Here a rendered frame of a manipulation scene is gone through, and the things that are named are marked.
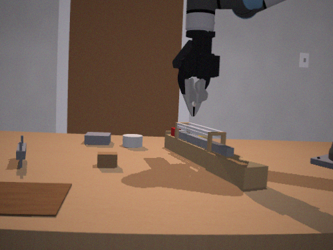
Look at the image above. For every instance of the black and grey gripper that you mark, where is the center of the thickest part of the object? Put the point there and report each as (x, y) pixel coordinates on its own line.
(204, 67)

